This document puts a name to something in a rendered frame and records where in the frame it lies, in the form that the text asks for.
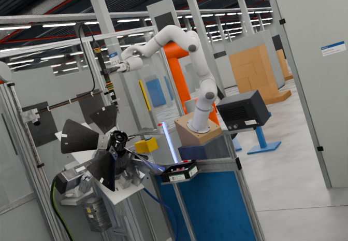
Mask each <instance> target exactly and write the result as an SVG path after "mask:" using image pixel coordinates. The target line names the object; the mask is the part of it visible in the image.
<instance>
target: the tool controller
mask: <svg viewBox="0 0 348 241"><path fill-rule="evenodd" d="M216 108H217V110H218V112H219V114H220V115H221V117H222V119H223V121H224V123H225V125H226V127H227V129H228V130H229V131H234V130H240V129H247V128H252V127H258V126H264V125H265V123H266V122H267V121H268V119H269V118H270V113H269V111H268V109H267V107H266V105H265V103H264V101H263V99H262V97H261V95H260V93H259V91H258V90H253V91H249V92H245V93H240V94H236V95H232V96H228V97H224V98H223V99H222V100H221V101H220V102H219V103H218V104H217V105H216Z"/></svg>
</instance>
